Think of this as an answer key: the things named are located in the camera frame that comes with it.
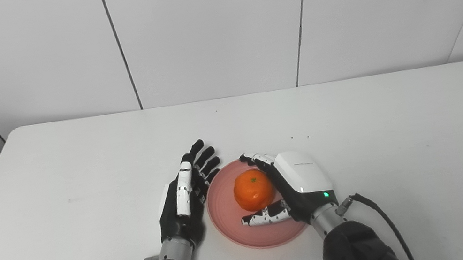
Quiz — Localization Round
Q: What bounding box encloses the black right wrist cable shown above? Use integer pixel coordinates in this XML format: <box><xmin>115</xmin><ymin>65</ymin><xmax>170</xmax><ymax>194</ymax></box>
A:
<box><xmin>334</xmin><ymin>185</ymin><xmax>420</xmax><ymax>260</ymax></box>

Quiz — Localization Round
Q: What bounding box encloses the pink round plate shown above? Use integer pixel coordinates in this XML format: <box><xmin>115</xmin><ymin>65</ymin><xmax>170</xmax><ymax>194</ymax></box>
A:
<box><xmin>200</xmin><ymin>148</ymin><xmax>314</xmax><ymax>258</ymax></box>

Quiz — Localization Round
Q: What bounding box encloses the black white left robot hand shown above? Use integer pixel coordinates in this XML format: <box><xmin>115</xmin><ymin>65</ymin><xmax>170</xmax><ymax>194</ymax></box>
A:
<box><xmin>145</xmin><ymin>137</ymin><xmax>235</xmax><ymax>255</ymax></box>

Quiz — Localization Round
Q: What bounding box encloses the orange fruit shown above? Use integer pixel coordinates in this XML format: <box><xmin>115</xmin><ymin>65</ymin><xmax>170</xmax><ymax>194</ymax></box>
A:
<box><xmin>230</xmin><ymin>166</ymin><xmax>280</xmax><ymax>215</ymax></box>

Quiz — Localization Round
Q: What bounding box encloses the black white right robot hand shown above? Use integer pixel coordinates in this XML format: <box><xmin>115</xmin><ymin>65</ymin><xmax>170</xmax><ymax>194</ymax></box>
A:
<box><xmin>230</xmin><ymin>139</ymin><xmax>342</xmax><ymax>236</ymax></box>

